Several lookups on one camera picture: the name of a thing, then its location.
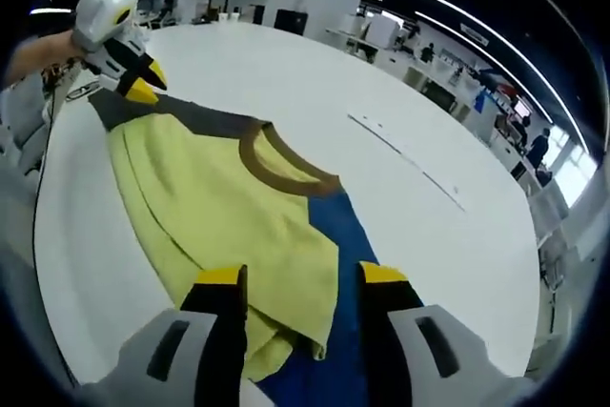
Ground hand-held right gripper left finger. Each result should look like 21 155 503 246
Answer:
112 263 250 407

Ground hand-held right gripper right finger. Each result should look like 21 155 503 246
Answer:
357 261 493 407

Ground yellow grey blue garment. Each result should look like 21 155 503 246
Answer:
88 90 425 407

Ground black eyeglasses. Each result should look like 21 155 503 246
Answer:
64 85 102 103

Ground black cabinet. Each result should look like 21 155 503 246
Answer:
274 9 309 36

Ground long ceiling light strip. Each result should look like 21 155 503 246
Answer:
384 0 590 146
414 10 557 125

